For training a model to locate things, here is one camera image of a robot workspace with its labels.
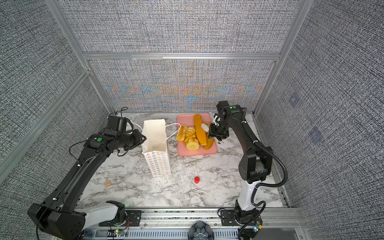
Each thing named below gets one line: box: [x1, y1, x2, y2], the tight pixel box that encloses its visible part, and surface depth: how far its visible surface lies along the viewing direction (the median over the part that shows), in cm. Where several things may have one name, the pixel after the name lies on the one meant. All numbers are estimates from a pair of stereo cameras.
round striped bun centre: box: [185, 125, 196, 138], surface depth 102 cm
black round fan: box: [188, 221, 215, 240], surface depth 69 cm
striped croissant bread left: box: [176, 124, 188, 142], surface depth 102 cm
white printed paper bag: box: [141, 119, 172, 177], surface depth 81 cm
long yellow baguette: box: [193, 114, 207, 146], surface depth 99 cm
